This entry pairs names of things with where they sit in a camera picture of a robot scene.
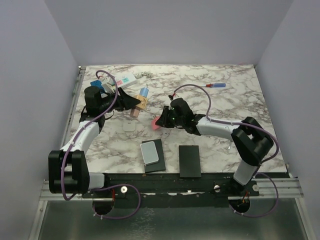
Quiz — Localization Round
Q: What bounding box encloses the pink plug adapter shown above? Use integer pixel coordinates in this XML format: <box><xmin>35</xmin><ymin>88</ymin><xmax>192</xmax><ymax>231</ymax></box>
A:
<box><xmin>151</xmin><ymin>116</ymin><xmax>161</xmax><ymax>131</ymax></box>

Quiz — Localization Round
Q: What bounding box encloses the dusty pink USB charger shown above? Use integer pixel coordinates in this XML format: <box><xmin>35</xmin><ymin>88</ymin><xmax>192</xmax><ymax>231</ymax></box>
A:
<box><xmin>130</xmin><ymin>107</ymin><xmax>141</xmax><ymax>118</ymax></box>

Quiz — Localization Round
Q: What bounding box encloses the blue cube socket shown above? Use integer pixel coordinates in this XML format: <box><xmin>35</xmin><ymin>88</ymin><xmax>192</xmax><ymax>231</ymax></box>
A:
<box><xmin>90</xmin><ymin>79</ymin><xmax>103</xmax><ymax>89</ymax></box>

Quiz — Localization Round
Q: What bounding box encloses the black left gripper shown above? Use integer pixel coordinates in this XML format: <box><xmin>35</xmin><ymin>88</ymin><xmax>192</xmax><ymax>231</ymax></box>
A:
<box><xmin>99</xmin><ymin>86</ymin><xmax>140</xmax><ymax>113</ymax></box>

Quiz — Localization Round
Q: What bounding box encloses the black rectangular slab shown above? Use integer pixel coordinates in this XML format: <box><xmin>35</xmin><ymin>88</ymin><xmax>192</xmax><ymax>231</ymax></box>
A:
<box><xmin>178</xmin><ymin>145</ymin><xmax>202</xmax><ymax>178</ymax></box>

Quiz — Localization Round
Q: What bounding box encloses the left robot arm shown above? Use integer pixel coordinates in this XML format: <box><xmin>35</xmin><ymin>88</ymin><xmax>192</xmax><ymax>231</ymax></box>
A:
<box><xmin>48</xmin><ymin>86</ymin><xmax>141</xmax><ymax>198</ymax></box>

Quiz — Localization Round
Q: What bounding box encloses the white folding plug adapter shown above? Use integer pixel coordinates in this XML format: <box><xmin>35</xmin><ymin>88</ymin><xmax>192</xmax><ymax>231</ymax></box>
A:
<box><xmin>122</xmin><ymin>121</ymin><xmax>136</xmax><ymax>132</ymax></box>

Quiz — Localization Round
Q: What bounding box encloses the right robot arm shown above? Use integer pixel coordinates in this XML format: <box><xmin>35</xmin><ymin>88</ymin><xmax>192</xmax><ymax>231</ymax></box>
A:
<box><xmin>155</xmin><ymin>98</ymin><xmax>276</xmax><ymax>196</ymax></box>

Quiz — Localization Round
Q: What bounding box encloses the blue red screwdriver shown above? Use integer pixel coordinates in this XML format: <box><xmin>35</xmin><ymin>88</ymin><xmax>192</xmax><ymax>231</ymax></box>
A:
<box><xmin>197</xmin><ymin>83</ymin><xmax>226</xmax><ymax>88</ymax></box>

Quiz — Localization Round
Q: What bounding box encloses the light blue USB charger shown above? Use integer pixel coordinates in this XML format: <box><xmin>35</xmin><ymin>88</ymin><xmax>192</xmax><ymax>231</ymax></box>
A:
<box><xmin>139</xmin><ymin>84</ymin><xmax>149</xmax><ymax>98</ymax></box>

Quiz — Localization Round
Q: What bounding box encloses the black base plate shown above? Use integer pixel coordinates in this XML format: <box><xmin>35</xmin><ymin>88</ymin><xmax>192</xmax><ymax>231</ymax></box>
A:
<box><xmin>83</xmin><ymin>173</ymin><xmax>259</xmax><ymax>209</ymax></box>

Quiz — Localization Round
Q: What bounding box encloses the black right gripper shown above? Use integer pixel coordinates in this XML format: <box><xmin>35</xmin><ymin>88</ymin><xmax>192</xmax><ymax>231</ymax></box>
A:
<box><xmin>155</xmin><ymin>106</ymin><xmax>185</xmax><ymax>128</ymax></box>

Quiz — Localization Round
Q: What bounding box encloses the aluminium table edge rail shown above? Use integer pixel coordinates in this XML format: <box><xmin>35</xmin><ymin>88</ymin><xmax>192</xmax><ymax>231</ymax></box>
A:
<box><xmin>58</xmin><ymin>66</ymin><xmax>87</xmax><ymax>150</ymax></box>

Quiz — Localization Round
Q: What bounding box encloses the black slab under power bank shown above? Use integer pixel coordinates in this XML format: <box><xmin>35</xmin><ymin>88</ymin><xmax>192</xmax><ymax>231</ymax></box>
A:
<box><xmin>140</xmin><ymin>139</ymin><xmax>166</xmax><ymax>174</ymax></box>

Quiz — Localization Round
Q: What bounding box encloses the white power strip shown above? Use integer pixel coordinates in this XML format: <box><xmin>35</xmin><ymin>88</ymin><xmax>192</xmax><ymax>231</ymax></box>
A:
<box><xmin>98</xmin><ymin>73</ymin><xmax>137</xmax><ymax>91</ymax></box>

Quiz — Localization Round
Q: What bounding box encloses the white power strip cord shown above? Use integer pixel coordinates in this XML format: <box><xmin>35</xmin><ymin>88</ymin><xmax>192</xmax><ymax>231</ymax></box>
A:
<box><xmin>134</xmin><ymin>71</ymin><xmax>154</xmax><ymax>79</ymax></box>

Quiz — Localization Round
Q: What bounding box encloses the beige cube socket adapter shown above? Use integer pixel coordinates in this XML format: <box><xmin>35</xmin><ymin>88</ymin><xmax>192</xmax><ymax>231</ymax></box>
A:
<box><xmin>135</xmin><ymin>94</ymin><xmax>148</xmax><ymax>110</ymax></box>

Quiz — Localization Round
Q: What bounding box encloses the grey white power bank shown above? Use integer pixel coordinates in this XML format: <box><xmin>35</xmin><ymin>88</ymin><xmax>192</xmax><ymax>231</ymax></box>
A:
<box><xmin>140</xmin><ymin>141</ymin><xmax>159</xmax><ymax>166</ymax></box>

